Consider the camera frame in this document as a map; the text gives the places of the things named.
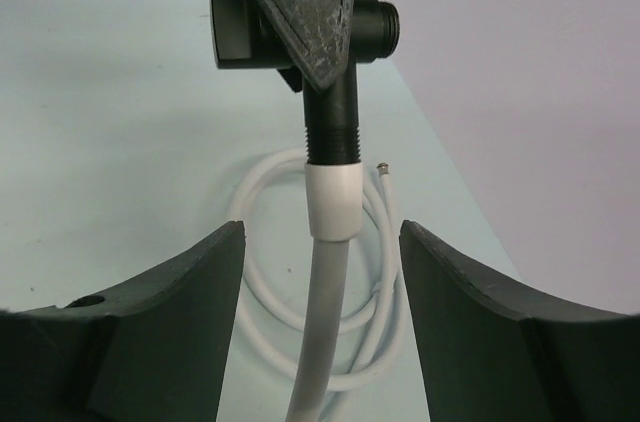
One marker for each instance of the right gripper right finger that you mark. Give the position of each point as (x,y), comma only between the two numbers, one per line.
(494,349)

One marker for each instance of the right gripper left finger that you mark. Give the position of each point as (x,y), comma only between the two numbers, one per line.
(152,348)

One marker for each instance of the black T-shaped pipe fitting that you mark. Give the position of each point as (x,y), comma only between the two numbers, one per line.
(244,39)

